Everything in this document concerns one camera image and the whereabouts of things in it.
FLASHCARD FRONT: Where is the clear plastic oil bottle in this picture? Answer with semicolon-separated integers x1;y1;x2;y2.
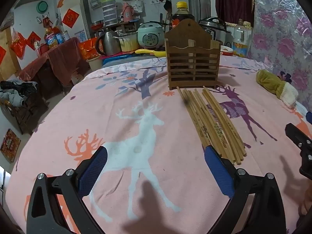
233;19;251;58

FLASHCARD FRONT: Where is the bundle of wooden chopsticks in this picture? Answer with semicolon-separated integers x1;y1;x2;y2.
177;86;246;165

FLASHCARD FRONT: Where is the blue label oil bottle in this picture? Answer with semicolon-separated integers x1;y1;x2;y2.
44;28;59;49

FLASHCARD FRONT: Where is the white refrigerator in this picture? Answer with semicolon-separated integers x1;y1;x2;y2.
57;0;92;41

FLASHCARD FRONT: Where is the stacked steel food carrier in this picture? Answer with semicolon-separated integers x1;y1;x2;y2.
101;0;119;26

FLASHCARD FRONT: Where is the green round plate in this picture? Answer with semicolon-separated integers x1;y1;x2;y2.
36;1;48;14

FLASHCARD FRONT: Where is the floral plastic wall sheet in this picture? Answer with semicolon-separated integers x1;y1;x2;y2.
251;0;312;113

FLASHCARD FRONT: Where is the blue plastic tray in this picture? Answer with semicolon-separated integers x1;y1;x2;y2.
101;54;137;65

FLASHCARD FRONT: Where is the pink deer-print cloth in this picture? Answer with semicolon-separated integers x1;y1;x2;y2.
5;55;312;234

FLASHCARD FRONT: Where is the yellow plastic ladle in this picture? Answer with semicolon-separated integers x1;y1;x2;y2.
135;49;166;57

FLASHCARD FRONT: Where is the red plastic bag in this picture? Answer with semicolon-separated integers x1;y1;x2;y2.
11;30;26;59

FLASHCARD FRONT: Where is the white green rice cooker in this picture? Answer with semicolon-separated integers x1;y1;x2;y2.
137;22;164;50

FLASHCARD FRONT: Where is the wooden chopstick holder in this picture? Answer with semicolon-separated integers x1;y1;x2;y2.
164;19;221;90

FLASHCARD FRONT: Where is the pile of dark clothes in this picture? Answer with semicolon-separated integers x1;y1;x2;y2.
0;79;39;108

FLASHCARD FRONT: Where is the red printed flat box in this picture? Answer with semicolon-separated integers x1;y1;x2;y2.
0;129;21;162

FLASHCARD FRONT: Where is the red gift box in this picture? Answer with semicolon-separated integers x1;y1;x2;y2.
78;38;100;60

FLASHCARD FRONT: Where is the pink thermos jug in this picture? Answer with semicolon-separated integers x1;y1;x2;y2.
122;2;134;22

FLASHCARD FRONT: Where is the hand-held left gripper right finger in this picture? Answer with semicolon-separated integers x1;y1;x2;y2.
204;145;286;234

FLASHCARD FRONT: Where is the dark soy sauce bottle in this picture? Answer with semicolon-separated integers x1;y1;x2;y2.
172;2;195;33

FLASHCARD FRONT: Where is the white bucket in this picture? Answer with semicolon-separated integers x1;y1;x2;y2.
86;56;103;71

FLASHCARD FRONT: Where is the olive green fleece mitten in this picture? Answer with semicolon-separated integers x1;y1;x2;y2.
256;69;299;108

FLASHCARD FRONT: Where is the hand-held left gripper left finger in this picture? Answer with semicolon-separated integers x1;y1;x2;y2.
26;146;108;234

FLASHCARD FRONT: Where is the red-brown cloth-covered table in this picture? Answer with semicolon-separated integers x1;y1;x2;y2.
19;38;89;88

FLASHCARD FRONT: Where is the cream cooking pot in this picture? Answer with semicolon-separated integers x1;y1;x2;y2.
113;33;138;52

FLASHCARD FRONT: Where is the stainless steel kettle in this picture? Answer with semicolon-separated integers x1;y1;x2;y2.
95;28;121;56

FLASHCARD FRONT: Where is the black silver pressure cooker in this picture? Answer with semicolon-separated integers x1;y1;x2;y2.
199;17;228;45

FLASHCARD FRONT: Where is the dark red curtain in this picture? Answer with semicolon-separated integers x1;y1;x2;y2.
214;0;255;23

